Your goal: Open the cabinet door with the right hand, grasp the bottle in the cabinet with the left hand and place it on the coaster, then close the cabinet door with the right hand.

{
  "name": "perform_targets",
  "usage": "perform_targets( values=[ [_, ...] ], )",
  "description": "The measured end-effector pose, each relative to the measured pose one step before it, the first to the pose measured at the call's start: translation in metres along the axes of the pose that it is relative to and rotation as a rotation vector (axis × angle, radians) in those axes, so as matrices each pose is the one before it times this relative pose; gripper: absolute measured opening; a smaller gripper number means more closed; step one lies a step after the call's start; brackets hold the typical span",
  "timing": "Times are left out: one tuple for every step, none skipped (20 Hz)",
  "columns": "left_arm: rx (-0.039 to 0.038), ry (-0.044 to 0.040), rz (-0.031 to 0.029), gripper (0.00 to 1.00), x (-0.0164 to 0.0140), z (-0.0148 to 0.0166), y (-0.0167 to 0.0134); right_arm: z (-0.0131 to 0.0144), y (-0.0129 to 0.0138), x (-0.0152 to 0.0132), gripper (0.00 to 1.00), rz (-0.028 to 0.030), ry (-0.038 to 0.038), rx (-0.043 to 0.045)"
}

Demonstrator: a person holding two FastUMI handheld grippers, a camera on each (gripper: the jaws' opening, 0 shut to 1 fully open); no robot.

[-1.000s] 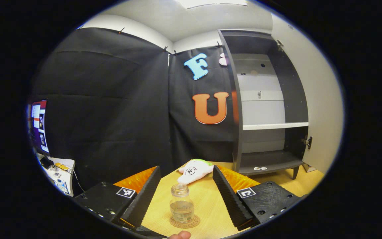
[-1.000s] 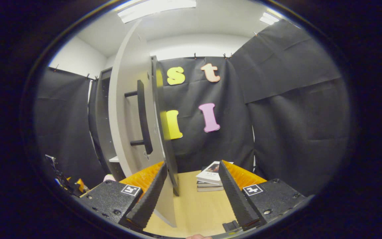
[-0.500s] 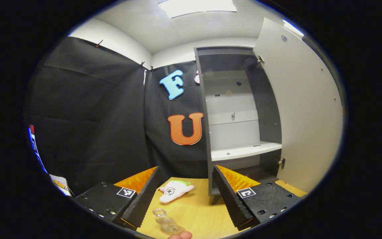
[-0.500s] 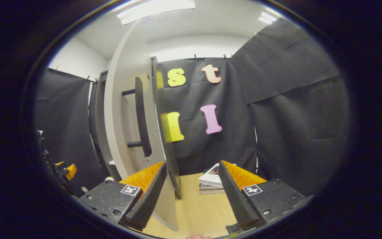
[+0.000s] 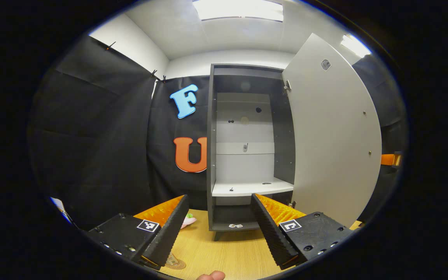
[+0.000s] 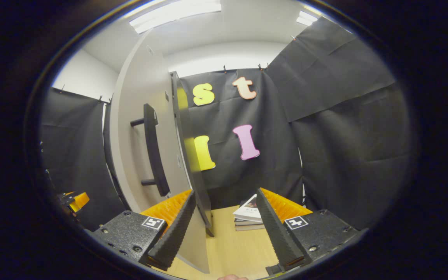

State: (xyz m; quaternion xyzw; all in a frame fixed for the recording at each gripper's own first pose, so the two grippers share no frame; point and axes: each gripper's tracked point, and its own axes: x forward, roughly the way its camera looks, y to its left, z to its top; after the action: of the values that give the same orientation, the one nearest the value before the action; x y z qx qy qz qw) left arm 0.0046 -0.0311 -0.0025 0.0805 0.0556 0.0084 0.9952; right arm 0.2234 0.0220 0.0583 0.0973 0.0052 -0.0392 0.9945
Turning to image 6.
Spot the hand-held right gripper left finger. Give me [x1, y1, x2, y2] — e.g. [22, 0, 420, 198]
[92, 189, 196, 271]

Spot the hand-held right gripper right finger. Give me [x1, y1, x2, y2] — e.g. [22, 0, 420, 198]
[256, 188, 361, 276]

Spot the black cabinet door handle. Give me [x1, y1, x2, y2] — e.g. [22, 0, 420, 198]
[130, 103, 171, 197]

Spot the dark grey cabinet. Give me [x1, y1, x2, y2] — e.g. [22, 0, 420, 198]
[170, 71, 215, 238]

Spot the beige cabinet door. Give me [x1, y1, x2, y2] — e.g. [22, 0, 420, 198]
[103, 31, 211, 274]

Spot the dark book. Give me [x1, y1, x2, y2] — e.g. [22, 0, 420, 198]
[234, 218, 266, 231]

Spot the white cover book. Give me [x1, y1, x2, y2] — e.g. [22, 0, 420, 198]
[234, 194, 264, 223]

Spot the black backdrop cloth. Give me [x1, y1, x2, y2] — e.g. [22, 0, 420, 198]
[39, 16, 411, 234]

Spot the small ceiling light panel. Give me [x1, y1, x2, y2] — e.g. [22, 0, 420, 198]
[296, 10, 319, 27]

